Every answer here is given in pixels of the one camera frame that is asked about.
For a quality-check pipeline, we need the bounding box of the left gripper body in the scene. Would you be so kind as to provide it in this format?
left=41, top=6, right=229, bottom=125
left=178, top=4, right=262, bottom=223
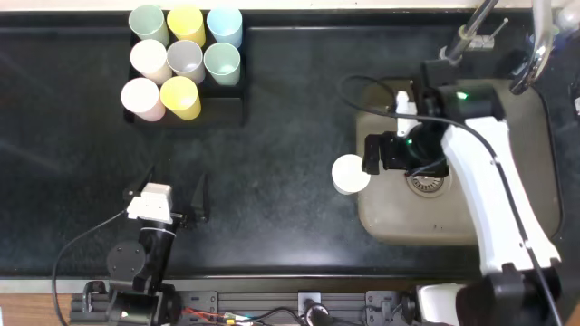
left=170, top=211, right=197, bottom=229

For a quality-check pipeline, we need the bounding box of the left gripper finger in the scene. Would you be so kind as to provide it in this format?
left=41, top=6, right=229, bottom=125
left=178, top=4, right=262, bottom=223
left=122, top=164, right=157, bottom=201
left=189, top=171, right=211, bottom=225

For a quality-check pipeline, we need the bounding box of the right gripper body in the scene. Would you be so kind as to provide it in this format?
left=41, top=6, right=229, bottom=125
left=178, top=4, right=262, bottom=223
left=380, top=130, right=411, bottom=172

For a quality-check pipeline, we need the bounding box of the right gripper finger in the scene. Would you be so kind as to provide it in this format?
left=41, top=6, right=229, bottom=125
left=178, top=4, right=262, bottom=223
left=361, top=132, right=383, bottom=177

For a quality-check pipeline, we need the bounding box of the white cup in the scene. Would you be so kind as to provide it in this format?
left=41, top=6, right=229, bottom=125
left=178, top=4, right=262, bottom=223
left=130, top=39, right=174, bottom=86
left=331, top=153, right=372, bottom=197

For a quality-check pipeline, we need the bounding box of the pink cup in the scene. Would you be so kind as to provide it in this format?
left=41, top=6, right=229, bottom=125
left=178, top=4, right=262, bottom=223
left=120, top=76, right=167, bottom=123

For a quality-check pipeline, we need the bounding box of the yellow cup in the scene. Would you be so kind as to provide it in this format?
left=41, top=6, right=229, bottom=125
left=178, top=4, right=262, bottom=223
left=159, top=75, right=203, bottom=122
left=166, top=5, right=208, bottom=49

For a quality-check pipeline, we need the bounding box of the steel sink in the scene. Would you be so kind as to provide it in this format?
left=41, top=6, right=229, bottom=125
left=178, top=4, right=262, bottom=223
left=354, top=77, right=564, bottom=248

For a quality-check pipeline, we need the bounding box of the black tray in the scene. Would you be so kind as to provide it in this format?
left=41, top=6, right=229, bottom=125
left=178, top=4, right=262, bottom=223
left=121, top=8, right=248, bottom=129

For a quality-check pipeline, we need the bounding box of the grey cup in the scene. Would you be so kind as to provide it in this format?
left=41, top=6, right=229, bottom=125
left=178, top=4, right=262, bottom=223
left=166, top=39, right=208, bottom=86

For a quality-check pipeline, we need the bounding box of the green cup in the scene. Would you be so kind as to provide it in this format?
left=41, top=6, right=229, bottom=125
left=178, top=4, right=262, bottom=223
left=202, top=42, right=242, bottom=87
left=128, top=4, right=171, bottom=47

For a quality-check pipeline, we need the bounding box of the blue cup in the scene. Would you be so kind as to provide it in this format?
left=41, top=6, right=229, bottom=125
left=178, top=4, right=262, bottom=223
left=206, top=5, right=244, bottom=50

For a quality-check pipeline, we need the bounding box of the steel tap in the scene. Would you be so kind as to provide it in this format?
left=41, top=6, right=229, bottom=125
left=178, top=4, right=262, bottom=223
left=437, top=0, right=573, bottom=97

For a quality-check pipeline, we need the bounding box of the blue soap bottle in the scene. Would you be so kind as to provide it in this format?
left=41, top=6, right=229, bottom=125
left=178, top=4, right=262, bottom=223
left=525, top=3, right=580, bottom=53

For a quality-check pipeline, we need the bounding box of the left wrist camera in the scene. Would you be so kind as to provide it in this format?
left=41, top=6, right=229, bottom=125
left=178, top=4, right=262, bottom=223
left=125, top=181, right=175, bottom=225

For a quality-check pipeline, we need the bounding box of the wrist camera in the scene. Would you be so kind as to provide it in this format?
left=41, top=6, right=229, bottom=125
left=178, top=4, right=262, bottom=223
left=125, top=181, right=175, bottom=225
left=393, top=90, right=421, bottom=139

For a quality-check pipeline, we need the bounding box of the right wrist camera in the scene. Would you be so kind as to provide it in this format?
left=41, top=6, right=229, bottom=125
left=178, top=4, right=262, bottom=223
left=393, top=90, right=421, bottom=139

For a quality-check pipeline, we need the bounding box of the mounting rail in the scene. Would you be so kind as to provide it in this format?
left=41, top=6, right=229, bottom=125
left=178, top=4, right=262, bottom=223
left=70, top=280, right=421, bottom=326

